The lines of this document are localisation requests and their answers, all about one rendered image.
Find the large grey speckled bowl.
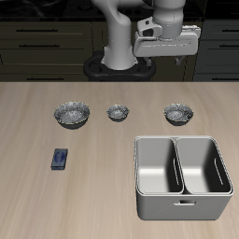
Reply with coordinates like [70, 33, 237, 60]
[53, 100, 91, 131]

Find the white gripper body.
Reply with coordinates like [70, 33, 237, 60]
[133, 24, 202, 59]

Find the dark kitchen countertop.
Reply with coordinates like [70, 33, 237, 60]
[0, 0, 239, 22]

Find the small grey speckled bowl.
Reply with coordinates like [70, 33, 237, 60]
[105, 104, 131, 123]

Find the middle-sized grey speckled bowl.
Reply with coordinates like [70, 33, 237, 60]
[162, 103, 195, 127]

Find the dark kitchen cupboard with drawers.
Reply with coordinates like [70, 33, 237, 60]
[183, 20, 239, 83]
[0, 20, 108, 83]

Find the white two-bin basket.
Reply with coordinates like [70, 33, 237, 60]
[133, 134, 235, 222]

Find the flat black base plate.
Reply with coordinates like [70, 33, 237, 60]
[82, 50, 157, 82]

